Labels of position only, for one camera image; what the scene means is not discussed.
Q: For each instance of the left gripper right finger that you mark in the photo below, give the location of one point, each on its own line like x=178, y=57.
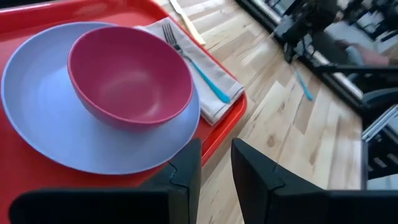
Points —
x=267, y=202

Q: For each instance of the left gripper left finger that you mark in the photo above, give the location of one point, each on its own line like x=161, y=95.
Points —
x=155, y=205

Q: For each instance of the beige cloth napkin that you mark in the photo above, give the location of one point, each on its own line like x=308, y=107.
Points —
x=217, y=102

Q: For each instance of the dark pink plastic bowl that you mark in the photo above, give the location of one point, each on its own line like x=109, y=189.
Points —
x=130, y=81

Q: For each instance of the lavender plastic plate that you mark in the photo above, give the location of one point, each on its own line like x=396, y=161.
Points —
x=46, y=118

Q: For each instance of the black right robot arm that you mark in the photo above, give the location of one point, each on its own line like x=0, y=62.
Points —
x=295, y=28

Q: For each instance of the red plastic tray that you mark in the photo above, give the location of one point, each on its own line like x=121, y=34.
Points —
x=18, y=180

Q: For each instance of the silver metal bracket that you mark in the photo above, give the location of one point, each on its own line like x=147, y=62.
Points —
x=377, y=124

